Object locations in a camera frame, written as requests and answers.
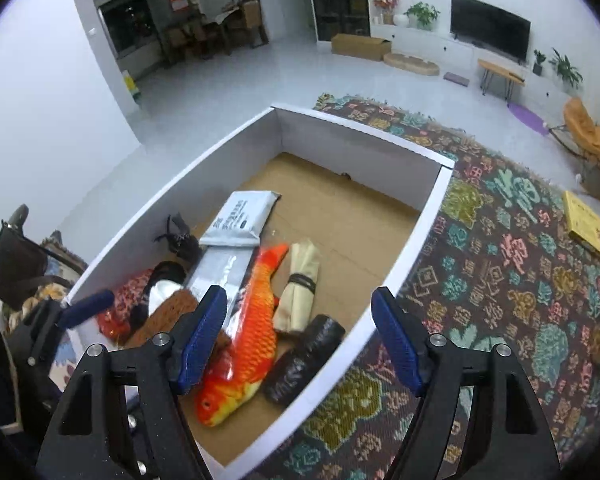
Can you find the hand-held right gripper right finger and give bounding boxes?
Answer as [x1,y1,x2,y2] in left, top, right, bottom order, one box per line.
[371,286,561,480]

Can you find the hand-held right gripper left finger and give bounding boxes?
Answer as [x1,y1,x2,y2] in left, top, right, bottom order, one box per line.
[36,285,228,480]

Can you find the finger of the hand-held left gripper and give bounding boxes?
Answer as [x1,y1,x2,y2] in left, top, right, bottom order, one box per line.
[60,289,116,332]

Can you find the red patterned cloth roll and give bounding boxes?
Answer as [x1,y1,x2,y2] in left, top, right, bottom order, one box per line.
[96,268,156,346]

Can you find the brown knitted hat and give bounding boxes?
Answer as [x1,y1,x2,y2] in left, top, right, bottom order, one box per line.
[124,287,231,361]

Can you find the orange plush fish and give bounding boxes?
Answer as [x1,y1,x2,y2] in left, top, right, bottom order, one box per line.
[194,243,290,427]

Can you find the white plush toy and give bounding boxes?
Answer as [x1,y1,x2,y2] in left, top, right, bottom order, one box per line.
[147,280,183,316]

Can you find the clear plastic bag grey item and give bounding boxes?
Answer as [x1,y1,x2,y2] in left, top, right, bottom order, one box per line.
[185,245,261,341]

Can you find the black mesh roll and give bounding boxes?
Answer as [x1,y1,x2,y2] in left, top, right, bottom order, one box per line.
[263,314,346,407]

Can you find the black lace bundle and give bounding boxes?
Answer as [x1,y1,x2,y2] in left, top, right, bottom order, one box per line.
[154,213,201,263]

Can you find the beige cloth roll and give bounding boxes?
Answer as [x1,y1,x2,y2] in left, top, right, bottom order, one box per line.
[272,240,322,336]

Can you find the grey white packet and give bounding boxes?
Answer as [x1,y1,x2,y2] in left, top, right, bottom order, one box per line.
[199,191,282,248]

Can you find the white cardboard box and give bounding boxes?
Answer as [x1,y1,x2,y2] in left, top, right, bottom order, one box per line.
[62,102,455,480]

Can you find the black bag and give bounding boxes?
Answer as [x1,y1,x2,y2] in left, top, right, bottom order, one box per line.
[0,205,46,306]

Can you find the yellow flat box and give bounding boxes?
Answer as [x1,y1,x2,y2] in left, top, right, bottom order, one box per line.
[562,190,600,266]

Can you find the purple floor mat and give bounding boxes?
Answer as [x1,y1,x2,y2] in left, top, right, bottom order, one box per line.
[507,102,551,136]

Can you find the dark glass sliding door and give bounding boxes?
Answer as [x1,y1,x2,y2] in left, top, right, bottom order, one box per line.
[95,0,201,63]

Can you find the mustard rocking armchair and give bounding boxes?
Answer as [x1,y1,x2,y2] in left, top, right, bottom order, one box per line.
[547,97,600,201]

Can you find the wooden coffee table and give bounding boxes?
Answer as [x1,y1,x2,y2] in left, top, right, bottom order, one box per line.
[477,58,527,107]

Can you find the brown cardboard box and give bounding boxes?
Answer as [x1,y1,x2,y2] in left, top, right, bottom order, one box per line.
[331,33,392,62]

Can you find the wooden dining table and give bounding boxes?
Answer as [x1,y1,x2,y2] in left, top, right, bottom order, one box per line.
[165,10,241,61]

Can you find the large leafy potted plant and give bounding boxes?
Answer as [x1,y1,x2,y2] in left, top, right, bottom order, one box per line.
[549,47,583,93]

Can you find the flat screen television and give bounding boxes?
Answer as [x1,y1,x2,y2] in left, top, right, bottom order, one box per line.
[451,0,532,64]

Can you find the green potted plant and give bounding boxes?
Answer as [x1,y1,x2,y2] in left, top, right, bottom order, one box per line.
[404,1,441,31]

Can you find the red flower arrangement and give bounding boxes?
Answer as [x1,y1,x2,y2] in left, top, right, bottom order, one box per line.
[372,0,402,26]

